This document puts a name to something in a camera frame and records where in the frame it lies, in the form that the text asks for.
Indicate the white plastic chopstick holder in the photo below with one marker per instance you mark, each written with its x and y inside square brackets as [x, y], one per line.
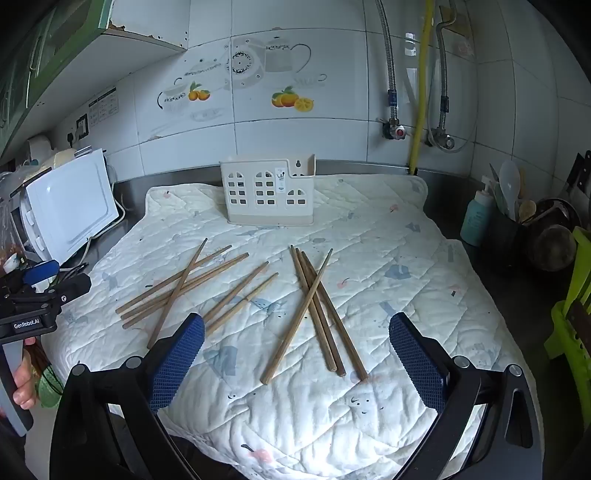
[258, 207]

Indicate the black wall switch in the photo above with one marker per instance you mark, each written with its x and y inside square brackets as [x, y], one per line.
[82, 125]

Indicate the dark wok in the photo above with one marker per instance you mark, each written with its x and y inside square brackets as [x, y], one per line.
[551, 244]

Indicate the white rice paddle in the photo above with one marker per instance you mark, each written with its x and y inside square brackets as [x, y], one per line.
[509, 182]

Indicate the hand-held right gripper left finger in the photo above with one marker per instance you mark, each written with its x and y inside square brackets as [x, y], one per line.
[178, 364]

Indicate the black utensil pot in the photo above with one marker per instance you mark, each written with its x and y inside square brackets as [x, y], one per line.
[505, 240]

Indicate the green wall cabinet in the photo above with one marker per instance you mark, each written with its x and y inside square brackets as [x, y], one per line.
[46, 41]

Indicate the printed wall chart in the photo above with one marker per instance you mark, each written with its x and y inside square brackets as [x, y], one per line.
[104, 107]

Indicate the metal pipe valve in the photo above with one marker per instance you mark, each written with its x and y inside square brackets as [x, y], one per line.
[447, 142]

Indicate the white microwave oven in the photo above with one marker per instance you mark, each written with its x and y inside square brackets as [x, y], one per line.
[69, 207]

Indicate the green plastic stool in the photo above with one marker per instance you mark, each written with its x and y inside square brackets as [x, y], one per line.
[568, 323]

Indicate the person's left hand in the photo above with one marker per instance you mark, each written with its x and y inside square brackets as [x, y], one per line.
[24, 381]

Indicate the wooden spoon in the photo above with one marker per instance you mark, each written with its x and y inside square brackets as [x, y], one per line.
[527, 210]

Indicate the white kettle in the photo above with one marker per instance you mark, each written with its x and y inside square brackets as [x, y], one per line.
[39, 147]

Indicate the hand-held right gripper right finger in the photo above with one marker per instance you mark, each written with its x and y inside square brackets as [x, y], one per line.
[415, 364]

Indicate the small white teacup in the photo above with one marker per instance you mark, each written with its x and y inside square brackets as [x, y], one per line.
[13, 265]

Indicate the teaware and oranges wall decal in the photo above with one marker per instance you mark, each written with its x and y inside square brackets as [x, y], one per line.
[240, 64]

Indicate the black knife rack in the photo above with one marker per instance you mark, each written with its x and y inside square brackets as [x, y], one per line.
[581, 177]

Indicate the pale green spatula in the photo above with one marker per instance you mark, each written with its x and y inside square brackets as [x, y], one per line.
[497, 194]

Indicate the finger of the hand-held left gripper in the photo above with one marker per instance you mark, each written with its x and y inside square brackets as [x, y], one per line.
[69, 287]
[40, 272]

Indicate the white quilted mat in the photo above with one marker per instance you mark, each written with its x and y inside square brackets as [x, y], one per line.
[369, 277]

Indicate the teal spray bottle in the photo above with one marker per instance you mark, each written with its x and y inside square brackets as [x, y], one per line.
[475, 221]

